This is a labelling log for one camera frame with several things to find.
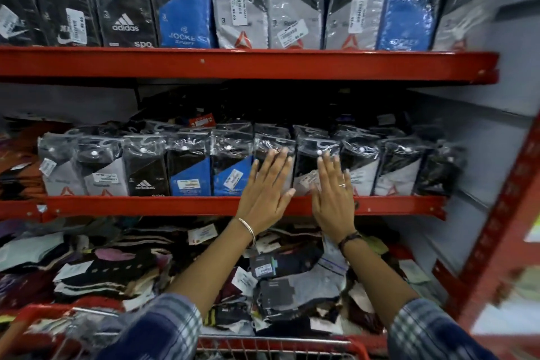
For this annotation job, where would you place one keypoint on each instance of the person's right hand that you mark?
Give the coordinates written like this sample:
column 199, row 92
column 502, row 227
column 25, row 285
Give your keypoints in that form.
column 333, row 208

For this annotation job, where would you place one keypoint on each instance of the blue plaid shirt sleeve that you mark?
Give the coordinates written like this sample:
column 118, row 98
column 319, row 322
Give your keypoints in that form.
column 160, row 330
column 430, row 334

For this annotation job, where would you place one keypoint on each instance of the person's right little finger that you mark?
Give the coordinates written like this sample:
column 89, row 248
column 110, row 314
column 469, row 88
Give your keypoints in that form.
column 348, row 184

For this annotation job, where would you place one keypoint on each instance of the person's left hand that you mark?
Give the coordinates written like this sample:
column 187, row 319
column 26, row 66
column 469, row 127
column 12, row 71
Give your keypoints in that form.
column 262, row 197

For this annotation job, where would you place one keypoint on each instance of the person's right middle finger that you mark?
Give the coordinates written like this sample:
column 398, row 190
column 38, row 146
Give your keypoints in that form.
column 330, row 169

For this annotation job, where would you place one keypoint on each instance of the person's right forearm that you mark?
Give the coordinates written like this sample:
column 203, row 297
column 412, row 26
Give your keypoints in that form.
column 375, row 275

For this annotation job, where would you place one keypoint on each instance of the grey shelf side panel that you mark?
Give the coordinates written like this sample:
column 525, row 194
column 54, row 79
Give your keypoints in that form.
column 485, row 127

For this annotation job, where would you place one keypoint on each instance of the red perforated shelf upright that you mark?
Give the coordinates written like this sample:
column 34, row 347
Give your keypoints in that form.
column 498, row 229

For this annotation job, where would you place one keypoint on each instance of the red metal shelf beam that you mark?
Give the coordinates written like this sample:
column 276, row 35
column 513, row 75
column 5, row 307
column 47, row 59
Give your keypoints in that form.
column 147, row 205
column 253, row 63

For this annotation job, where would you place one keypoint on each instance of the black grey sock packet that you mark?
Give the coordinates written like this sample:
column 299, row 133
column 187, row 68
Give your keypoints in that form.
column 306, row 161
column 265, row 145

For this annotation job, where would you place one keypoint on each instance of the row of large sock packets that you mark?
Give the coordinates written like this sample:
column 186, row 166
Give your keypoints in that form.
column 236, row 1

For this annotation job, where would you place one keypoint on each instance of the silver bangle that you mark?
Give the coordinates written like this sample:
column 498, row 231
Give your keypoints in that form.
column 249, row 228

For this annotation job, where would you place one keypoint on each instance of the person's right thumb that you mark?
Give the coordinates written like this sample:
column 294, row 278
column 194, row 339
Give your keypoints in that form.
column 314, row 203

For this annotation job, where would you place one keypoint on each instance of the person's left thumb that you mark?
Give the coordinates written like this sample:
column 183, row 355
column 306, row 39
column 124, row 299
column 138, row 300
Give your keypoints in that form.
column 290, row 196

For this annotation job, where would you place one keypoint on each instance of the person's left little finger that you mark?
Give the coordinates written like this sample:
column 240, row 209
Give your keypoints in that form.
column 254, row 173

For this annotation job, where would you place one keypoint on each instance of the blue plaid right shirt sleeve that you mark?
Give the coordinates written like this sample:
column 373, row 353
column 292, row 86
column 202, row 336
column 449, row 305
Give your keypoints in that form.
column 430, row 334

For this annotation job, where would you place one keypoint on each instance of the person's left middle finger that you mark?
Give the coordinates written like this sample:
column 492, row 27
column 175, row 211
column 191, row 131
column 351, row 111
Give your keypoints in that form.
column 279, row 165

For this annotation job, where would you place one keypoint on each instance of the person's left forearm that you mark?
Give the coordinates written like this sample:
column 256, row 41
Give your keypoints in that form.
column 211, row 267

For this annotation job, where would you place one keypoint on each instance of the pile of loose socks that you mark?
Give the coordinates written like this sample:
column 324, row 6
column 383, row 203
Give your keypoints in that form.
column 105, row 262

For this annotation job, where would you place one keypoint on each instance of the row of small sock packets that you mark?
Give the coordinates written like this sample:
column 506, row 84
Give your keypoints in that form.
column 147, row 165

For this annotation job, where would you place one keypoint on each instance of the stack of orange folded garments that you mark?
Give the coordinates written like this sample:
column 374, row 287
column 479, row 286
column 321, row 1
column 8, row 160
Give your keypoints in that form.
column 19, row 161

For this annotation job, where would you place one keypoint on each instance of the blue plaid left shirt sleeve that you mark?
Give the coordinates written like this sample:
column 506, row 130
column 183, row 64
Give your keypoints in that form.
column 160, row 330

